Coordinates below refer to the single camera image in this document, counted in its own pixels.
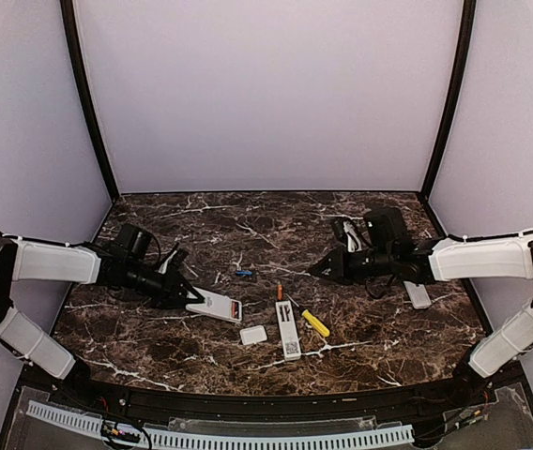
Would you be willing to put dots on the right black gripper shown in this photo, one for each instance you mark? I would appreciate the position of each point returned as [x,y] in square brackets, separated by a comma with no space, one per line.
[336,258]

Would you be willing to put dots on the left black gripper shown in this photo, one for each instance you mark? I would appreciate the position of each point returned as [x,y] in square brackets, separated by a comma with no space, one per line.
[169,295]

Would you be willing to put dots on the white TCL air-conditioner remote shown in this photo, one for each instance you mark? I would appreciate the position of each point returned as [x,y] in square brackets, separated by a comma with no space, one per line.
[216,306]

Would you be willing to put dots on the yellow handled screwdriver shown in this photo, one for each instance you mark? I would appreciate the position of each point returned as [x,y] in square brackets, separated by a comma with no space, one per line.
[314,322]

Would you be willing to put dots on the white square battery cover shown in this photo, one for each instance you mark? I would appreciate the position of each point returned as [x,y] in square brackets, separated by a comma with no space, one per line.
[253,335]

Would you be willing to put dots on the slim white remote control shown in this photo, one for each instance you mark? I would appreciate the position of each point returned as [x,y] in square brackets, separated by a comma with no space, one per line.
[288,331]

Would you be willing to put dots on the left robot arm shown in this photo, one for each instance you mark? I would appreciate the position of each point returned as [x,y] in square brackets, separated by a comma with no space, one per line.
[120,263]

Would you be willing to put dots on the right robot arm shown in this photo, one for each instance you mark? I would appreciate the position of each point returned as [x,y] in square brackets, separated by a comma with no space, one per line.
[387,250]

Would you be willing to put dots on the white remote at right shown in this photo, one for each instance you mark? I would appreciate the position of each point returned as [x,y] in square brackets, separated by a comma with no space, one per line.
[418,295]

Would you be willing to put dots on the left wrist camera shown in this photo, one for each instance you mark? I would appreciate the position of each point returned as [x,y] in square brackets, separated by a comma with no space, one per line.
[173,260]

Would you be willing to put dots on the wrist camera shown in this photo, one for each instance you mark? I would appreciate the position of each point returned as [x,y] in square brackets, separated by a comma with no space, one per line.
[346,232]
[173,260]

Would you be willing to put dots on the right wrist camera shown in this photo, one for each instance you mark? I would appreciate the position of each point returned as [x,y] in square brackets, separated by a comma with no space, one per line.
[346,232]

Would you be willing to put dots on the black front rail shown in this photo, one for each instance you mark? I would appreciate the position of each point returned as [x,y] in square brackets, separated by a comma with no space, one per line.
[421,402]

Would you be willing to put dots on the white slotted cable duct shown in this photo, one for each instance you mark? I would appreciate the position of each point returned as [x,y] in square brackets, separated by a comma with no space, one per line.
[190,434]

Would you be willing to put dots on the right black frame post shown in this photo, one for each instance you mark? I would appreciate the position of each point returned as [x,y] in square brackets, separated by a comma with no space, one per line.
[452,98]

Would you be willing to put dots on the black frame post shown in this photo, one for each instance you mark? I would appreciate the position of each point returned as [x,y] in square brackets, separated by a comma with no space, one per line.
[452,98]
[76,58]

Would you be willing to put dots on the left black frame post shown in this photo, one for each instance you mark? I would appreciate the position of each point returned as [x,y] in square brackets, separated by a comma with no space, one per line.
[76,58]

